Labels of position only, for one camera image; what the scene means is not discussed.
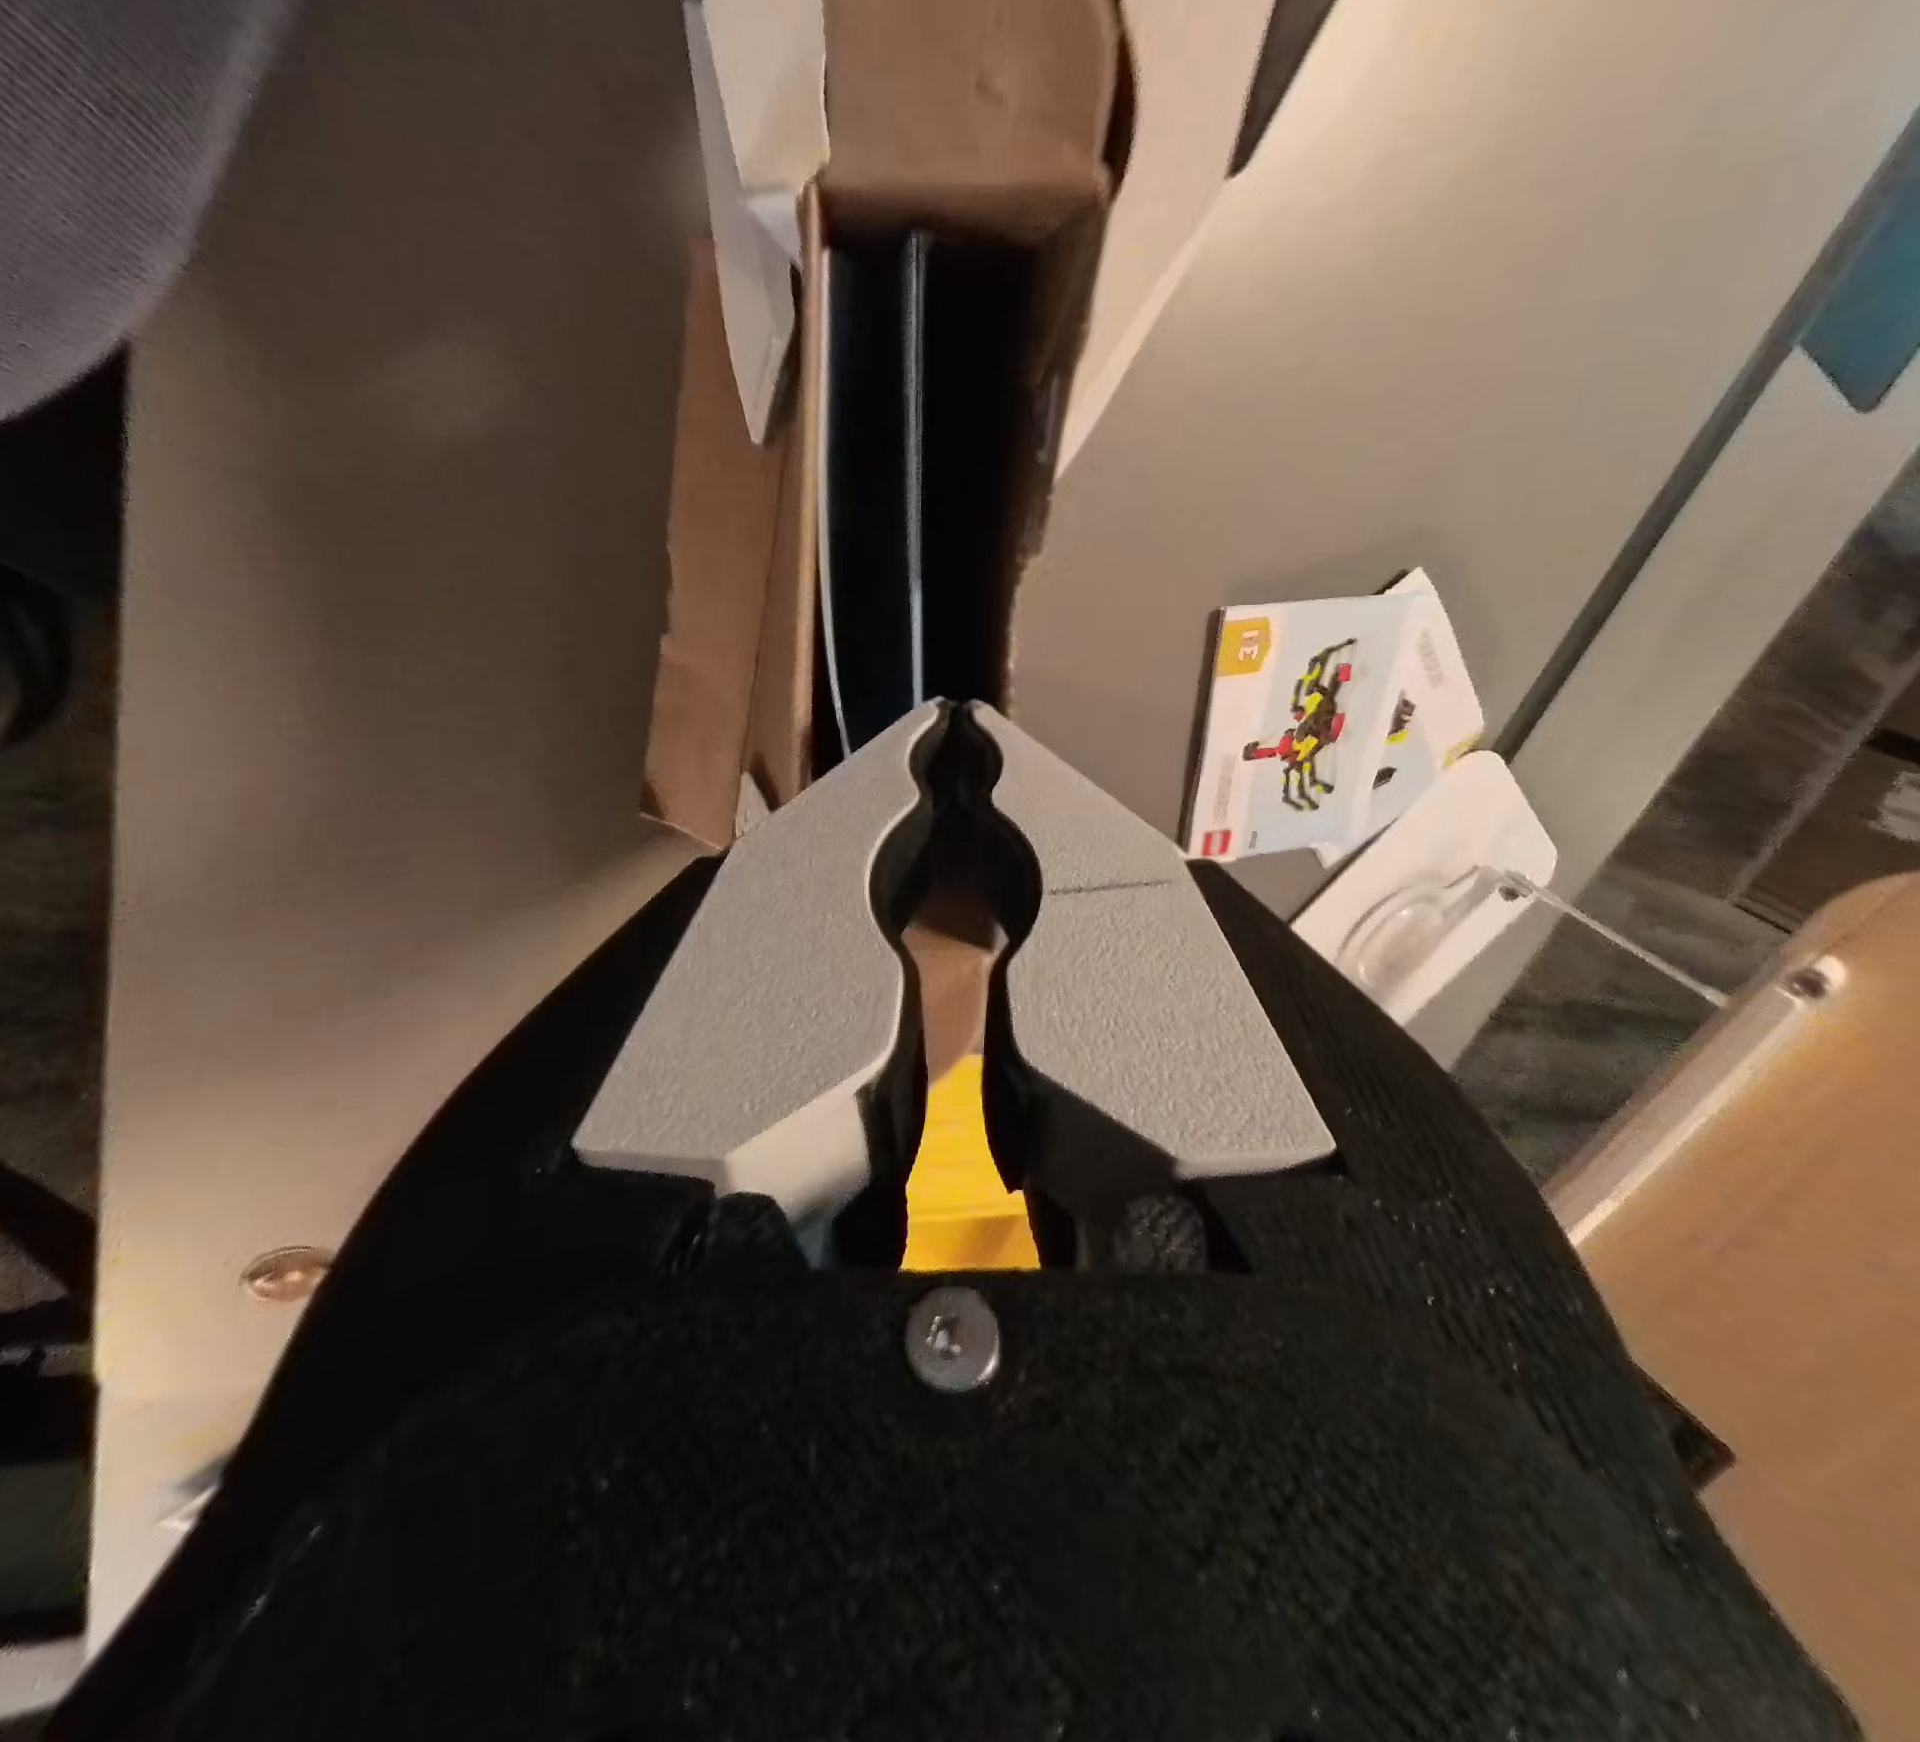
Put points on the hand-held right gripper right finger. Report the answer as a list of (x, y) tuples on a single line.
[(1170, 1022)]

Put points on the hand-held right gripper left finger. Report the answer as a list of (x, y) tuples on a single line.
[(750, 1007)]

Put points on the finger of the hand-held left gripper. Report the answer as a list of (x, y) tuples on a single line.
[(764, 3), (1201, 3)]

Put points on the colourful lego set box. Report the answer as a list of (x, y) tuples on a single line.
[(959, 46)]

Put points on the clear stand with white base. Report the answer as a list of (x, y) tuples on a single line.
[(1478, 811)]

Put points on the wooden board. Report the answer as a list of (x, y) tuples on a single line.
[(1770, 1172)]

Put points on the blue panel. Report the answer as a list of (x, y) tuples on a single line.
[(1874, 332)]

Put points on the pile of cardboard boxes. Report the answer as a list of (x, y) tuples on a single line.
[(1844, 842)]

